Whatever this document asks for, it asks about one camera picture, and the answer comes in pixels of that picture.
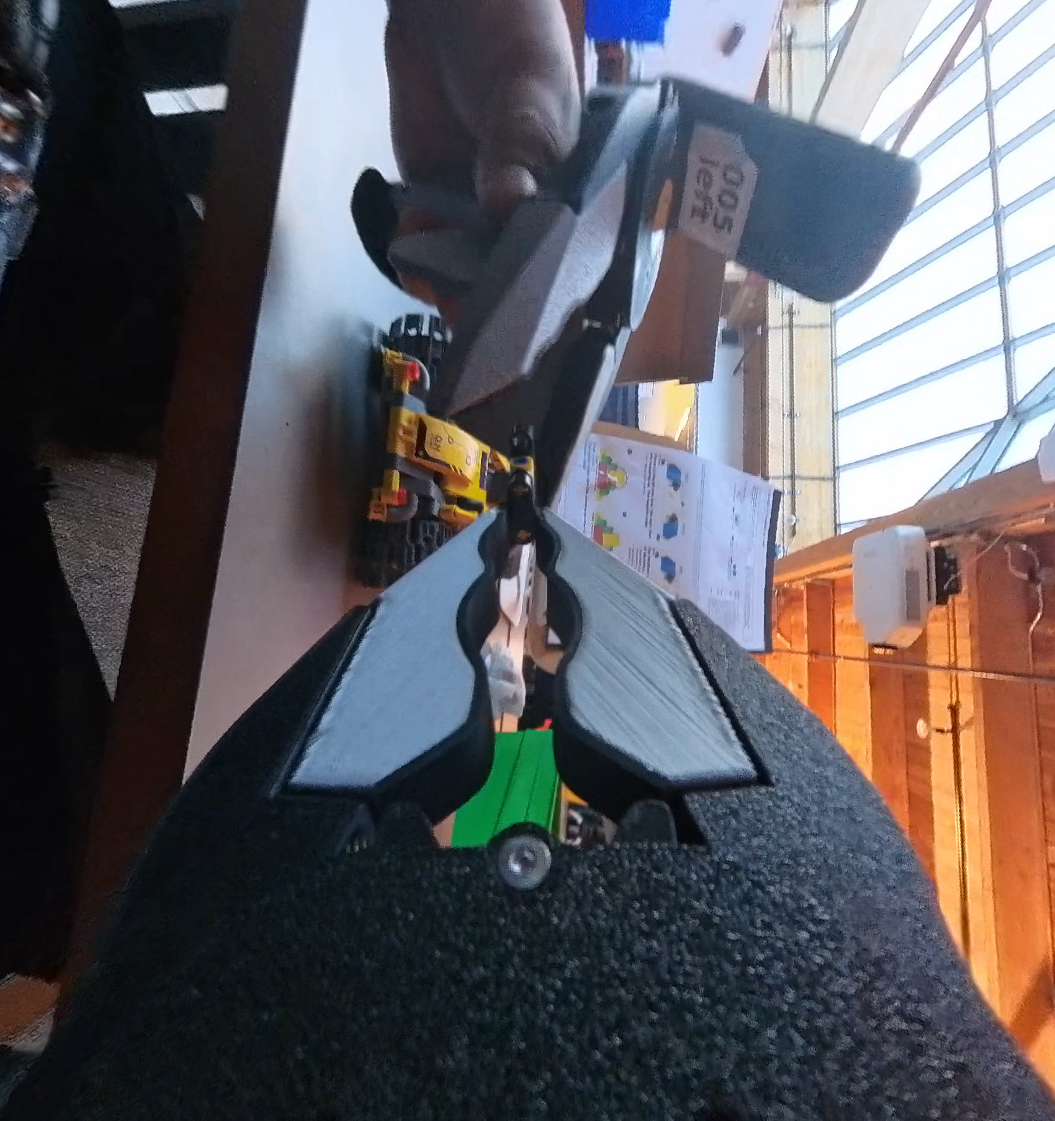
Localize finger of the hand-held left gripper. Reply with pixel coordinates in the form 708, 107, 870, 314
534, 322, 635, 506
444, 165, 635, 417

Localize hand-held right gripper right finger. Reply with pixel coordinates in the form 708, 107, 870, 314
538, 510, 772, 826

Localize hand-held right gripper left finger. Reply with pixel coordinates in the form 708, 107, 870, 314
271, 510, 504, 824

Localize black toy beam yellow pins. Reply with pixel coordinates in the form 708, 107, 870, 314
508, 426, 539, 546

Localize yellow toy tracked robot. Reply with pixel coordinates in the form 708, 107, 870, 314
354, 314, 546, 590

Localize grey desk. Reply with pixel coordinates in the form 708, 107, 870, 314
58, 0, 598, 982

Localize person's left hand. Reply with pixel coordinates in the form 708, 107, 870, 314
385, 0, 583, 215

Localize green plastic bin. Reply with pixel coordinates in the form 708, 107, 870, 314
451, 725, 565, 849

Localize printed instruction sheet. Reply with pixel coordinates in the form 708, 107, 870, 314
552, 424, 782, 653

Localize large gridded window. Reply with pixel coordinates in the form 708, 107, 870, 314
781, 0, 1055, 527

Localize blue plastic bin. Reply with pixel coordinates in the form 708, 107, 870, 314
584, 0, 673, 43

